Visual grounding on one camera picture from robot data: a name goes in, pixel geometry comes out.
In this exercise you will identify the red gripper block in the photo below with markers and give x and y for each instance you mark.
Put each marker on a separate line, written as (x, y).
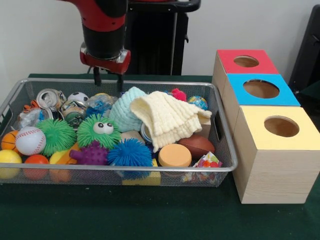
(107, 66)

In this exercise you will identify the clear plastic bottle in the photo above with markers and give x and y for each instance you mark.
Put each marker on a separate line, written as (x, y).
(100, 105)

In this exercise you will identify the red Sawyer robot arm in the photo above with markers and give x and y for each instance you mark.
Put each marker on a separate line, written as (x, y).
(102, 35)

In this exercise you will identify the clear mesh bin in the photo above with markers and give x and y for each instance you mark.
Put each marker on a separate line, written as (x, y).
(20, 100)

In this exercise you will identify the wooden box with three holes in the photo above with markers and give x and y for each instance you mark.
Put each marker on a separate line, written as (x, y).
(270, 165)

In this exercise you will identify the mint green knitted cloth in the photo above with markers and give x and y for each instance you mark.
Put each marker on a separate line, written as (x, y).
(125, 110)

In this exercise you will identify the green fuzzy ball with eyes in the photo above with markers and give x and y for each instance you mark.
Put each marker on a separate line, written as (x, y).
(89, 136)

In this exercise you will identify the pale yellow knitted cloth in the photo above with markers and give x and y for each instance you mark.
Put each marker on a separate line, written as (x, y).
(167, 120)

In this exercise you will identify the green spiky ball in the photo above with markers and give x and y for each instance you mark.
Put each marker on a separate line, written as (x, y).
(57, 136)

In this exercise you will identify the purple spiky ball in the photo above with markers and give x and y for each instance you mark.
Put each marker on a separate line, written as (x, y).
(91, 154)

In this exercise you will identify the blue spiky ball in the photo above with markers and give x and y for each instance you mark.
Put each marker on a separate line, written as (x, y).
(130, 154)

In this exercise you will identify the white baseball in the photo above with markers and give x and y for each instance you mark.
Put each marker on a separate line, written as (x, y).
(30, 141)

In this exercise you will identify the orange round disc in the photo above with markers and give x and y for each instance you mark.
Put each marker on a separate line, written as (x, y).
(174, 155)

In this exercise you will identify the small brown football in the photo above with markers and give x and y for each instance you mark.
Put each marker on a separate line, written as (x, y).
(197, 146)

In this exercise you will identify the yellow ball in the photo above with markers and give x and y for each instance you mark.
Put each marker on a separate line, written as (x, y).
(10, 159)

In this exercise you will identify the dark green table cloth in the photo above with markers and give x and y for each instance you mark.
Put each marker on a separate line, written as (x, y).
(100, 215)

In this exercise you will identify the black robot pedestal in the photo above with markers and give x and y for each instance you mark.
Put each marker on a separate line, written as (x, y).
(155, 45)

